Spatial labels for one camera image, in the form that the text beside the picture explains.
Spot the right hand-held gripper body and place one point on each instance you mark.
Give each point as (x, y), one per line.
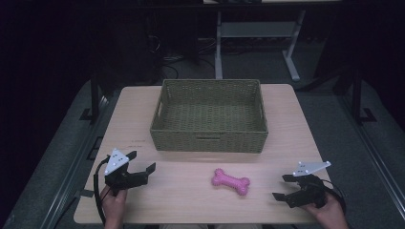
(310, 191)

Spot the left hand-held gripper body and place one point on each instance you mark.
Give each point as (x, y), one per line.
(116, 162)

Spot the person's right hand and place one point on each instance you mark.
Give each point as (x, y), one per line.
(331, 211)

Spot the green woven basket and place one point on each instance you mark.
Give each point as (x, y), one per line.
(208, 114)

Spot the black metal stand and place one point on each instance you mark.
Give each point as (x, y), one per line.
(357, 95)
(94, 95)

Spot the pink bone-shaped toy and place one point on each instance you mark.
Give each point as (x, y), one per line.
(230, 181)

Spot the grey metal desk frame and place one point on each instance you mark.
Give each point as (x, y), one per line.
(256, 30)

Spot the person's left hand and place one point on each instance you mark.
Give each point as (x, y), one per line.
(114, 205)

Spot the aluminium frame rail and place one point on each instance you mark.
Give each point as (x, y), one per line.
(372, 152)
(79, 165)

